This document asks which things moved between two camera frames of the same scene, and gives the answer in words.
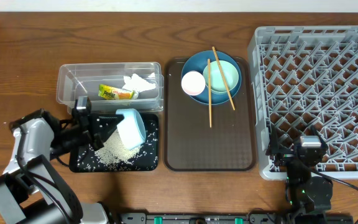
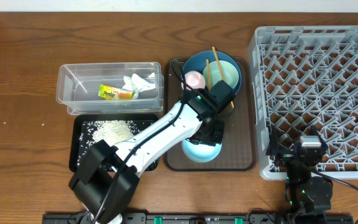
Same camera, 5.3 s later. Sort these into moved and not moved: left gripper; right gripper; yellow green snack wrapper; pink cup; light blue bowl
Moved: left gripper; light blue bowl
Not moved: pink cup; yellow green snack wrapper; right gripper
